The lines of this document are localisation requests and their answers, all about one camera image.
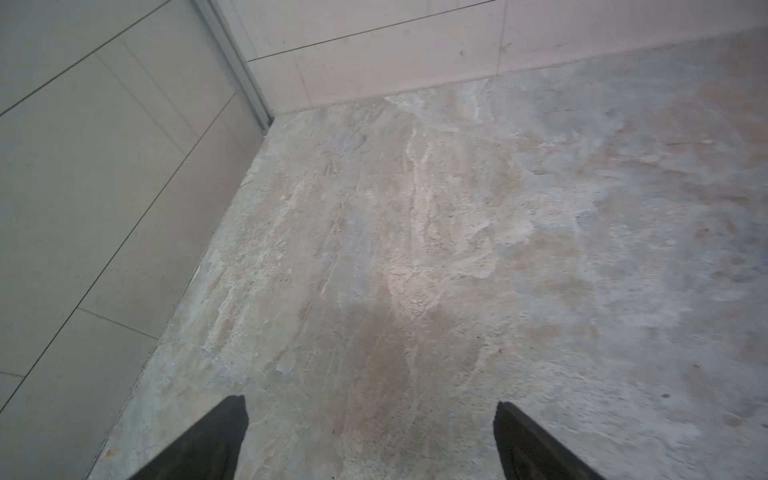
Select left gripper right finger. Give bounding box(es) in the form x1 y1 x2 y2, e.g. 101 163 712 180
493 402 604 480

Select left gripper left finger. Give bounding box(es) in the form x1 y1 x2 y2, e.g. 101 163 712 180
130 395 249 480

